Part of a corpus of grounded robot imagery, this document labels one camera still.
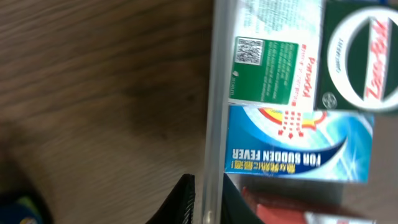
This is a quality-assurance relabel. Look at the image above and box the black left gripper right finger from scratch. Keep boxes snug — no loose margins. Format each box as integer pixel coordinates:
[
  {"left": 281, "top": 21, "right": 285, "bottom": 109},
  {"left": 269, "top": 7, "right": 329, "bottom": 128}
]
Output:
[{"left": 220, "top": 174, "right": 264, "bottom": 224}]

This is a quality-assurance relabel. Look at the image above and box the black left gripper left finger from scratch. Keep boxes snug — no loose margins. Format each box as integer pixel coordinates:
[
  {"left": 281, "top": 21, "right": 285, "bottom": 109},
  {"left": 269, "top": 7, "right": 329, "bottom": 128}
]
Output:
[{"left": 146, "top": 174, "right": 195, "bottom": 224}]

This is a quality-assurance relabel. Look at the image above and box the red white small box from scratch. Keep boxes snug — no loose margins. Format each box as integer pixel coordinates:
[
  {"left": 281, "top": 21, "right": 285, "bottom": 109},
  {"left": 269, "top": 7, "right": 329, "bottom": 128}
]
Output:
[{"left": 241, "top": 187, "right": 377, "bottom": 224}]

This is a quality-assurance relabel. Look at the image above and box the blue Kool Fever box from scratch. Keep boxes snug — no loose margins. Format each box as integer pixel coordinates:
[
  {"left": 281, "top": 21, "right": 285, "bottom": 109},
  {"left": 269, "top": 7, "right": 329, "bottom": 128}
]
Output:
[{"left": 224, "top": 106, "right": 375, "bottom": 183}]

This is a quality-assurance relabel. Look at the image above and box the black bottle white cap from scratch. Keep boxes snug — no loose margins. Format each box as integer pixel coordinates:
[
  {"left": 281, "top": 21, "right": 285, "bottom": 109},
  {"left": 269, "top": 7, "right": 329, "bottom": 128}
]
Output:
[{"left": 1, "top": 190, "right": 54, "bottom": 224}]

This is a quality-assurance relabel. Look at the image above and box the white green Panadol box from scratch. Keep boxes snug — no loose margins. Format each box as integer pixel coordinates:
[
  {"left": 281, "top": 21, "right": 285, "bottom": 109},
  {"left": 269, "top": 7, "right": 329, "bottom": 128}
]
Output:
[{"left": 229, "top": 0, "right": 325, "bottom": 111}]

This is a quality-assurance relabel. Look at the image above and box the green Zam-Buk box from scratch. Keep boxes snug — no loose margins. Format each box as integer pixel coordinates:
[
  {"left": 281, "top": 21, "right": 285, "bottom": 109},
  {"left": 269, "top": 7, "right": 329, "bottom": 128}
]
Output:
[{"left": 315, "top": 1, "right": 397, "bottom": 114}]

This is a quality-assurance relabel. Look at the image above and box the clear plastic container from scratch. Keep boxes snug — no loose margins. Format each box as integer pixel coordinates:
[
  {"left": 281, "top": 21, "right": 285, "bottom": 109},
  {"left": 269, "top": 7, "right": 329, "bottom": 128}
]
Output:
[{"left": 201, "top": 1, "right": 397, "bottom": 223}]

